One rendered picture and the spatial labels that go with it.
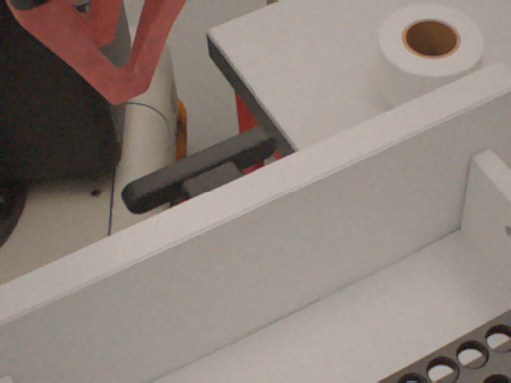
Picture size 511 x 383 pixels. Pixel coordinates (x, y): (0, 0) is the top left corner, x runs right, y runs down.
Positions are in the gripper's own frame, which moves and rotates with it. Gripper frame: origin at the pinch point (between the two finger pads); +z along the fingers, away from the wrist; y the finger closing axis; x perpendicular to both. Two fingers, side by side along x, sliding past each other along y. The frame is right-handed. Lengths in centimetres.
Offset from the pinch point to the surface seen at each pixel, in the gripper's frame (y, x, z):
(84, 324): 4.1, -4.8, 9.4
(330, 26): -19.4, 20.7, 23.4
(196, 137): -81, 30, 99
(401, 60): -10.6, 20.7, 19.5
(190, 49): -100, 39, 98
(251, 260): 4.1, 2.9, 10.4
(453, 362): 13.0, 7.3, 9.9
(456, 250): 5.1, 13.5, 16.2
